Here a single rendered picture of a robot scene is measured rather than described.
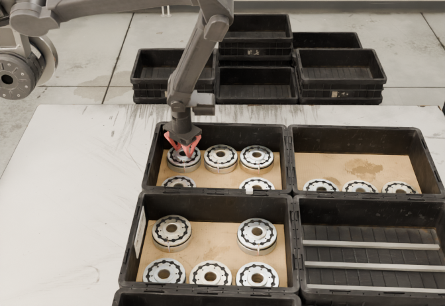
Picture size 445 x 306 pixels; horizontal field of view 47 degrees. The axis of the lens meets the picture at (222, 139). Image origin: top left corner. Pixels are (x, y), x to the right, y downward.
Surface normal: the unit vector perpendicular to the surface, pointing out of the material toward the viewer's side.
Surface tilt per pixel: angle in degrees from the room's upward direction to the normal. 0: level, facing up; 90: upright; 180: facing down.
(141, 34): 0
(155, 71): 0
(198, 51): 116
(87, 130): 0
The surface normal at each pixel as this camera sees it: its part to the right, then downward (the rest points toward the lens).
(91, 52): 0.00, -0.78
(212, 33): -0.01, 0.91
